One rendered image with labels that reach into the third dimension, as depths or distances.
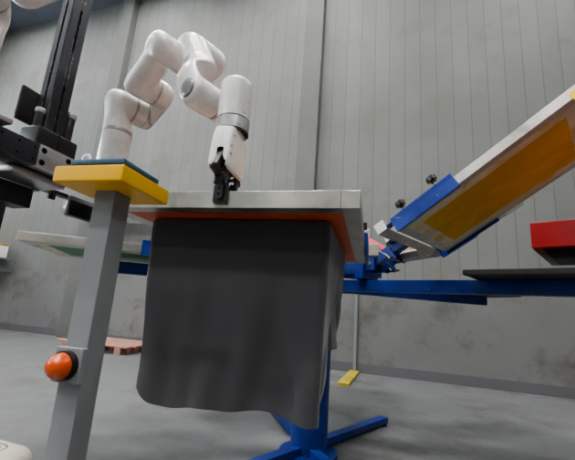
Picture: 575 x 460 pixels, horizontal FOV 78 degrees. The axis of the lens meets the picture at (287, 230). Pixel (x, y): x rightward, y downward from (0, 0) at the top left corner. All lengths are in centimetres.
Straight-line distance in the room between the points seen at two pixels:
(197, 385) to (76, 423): 29
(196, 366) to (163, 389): 10
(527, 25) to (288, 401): 630
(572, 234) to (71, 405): 142
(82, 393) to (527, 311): 489
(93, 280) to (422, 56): 598
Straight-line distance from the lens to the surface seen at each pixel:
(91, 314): 64
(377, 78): 613
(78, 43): 135
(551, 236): 149
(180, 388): 90
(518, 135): 155
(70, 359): 63
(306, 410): 80
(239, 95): 86
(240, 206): 75
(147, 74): 131
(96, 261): 65
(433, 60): 624
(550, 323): 523
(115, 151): 131
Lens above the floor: 75
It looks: 12 degrees up
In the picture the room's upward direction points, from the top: 4 degrees clockwise
